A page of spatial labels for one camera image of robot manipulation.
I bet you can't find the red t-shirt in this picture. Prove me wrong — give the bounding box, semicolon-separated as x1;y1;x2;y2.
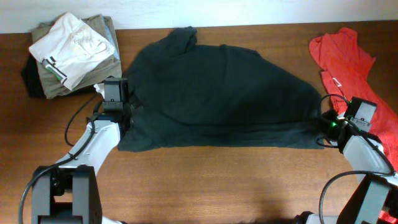
308;27;397;168

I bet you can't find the dark green t-shirt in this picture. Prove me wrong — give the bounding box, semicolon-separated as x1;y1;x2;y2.
118;27;320;152

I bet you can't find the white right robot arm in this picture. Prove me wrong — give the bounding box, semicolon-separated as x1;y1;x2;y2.
292;116;397;223

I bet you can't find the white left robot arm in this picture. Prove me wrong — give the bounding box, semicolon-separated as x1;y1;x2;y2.
18;100;132;224

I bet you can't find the light blue folded garment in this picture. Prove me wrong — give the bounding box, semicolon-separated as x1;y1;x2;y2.
102;17;120;60

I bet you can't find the olive folded garment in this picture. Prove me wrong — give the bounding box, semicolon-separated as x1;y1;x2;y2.
30;14;123;100

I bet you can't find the white folded t-shirt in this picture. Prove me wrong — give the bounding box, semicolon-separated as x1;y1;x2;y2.
29;12;116;90

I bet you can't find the black folded garment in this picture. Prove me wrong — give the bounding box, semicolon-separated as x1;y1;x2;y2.
21;54;95;99

